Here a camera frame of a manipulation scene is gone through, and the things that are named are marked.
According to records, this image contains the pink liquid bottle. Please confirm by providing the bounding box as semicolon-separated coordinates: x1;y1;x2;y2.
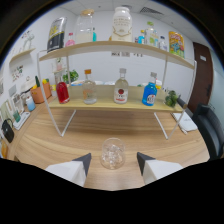
64;32;77;48

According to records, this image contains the ceiling air vent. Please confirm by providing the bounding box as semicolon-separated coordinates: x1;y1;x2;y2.
139;6;156;15

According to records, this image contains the black and yellow can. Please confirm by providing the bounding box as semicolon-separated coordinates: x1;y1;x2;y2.
46;16;69;54

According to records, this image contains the two-tier wooden shelf rack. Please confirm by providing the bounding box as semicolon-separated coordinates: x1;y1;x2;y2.
35;40;198;141

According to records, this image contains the wooden wall shelf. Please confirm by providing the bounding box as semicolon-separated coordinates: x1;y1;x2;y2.
8;47;37;65

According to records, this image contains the small clear bottle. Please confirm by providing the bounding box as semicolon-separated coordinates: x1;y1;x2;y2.
157;35;168;52

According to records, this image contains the clear bottle with red label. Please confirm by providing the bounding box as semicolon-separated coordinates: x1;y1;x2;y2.
113;67;130;105

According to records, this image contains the black kettle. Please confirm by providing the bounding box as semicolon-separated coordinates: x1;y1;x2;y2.
0;118;16;144

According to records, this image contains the black chair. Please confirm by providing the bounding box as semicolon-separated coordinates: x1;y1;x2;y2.
191;102;224;162

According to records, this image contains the orange basket with toy vegetables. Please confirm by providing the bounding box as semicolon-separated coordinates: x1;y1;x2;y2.
30;82;53;105

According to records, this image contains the clear bottle with orange cap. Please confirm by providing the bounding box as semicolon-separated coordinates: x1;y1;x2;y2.
81;68;98;105

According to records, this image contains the green cup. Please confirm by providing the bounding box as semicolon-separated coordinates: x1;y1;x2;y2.
13;110;22;123

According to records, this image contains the yellow printed can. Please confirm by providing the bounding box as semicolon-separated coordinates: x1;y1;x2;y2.
168;30;186;59

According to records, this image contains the small light blue bottle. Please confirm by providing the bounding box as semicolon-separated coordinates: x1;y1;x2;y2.
137;29;146;45

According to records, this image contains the glass jar with wooden lid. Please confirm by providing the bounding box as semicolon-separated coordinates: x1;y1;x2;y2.
74;8;96;45

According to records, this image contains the green leafy plant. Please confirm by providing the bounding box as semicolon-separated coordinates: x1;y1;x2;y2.
62;69;80;85

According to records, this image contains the pale blue plastic bottle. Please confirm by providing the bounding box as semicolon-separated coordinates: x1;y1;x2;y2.
25;95;37;112

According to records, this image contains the white tray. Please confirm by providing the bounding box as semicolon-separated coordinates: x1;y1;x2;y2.
12;111;31;131

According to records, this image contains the white notebook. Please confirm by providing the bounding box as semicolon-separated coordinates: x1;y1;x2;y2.
171;111;199;133

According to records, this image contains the brown door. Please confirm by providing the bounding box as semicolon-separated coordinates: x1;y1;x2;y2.
187;41;215;114

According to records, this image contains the small green potted plant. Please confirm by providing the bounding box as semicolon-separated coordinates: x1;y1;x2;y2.
164;88;181;109

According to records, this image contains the white milk bottle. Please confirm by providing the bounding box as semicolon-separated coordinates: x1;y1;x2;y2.
111;6;134;43

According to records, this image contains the blue liquid bottle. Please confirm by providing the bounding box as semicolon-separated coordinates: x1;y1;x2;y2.
141;71;158;107

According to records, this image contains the clear bottle with green cap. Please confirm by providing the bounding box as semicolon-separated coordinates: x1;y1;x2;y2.
144;21;157;47

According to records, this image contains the red liquid bottle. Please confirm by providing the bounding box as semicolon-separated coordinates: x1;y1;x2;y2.
55;73;71;105

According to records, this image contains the clear glass cup with ice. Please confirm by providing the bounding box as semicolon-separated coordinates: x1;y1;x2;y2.
99;137;126;170

